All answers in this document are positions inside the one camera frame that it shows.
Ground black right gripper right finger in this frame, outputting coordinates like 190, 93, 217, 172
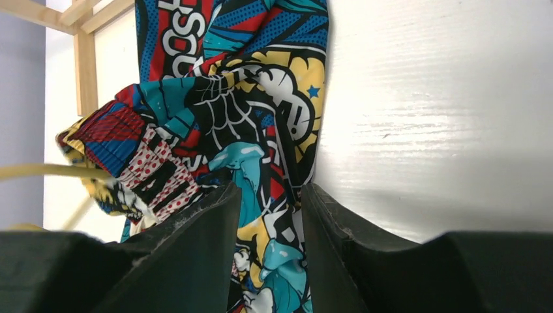
301, 184, 552, 312

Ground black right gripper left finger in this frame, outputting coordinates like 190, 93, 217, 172
1, 183, 241, 312

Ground colourful comic print shorts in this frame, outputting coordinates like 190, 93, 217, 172
56, 1, 329, 312

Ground yellow hanger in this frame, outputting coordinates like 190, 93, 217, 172
1, 164, 112, 231

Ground wooden clothes rack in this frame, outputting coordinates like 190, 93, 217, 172
1, 0, 135, 117

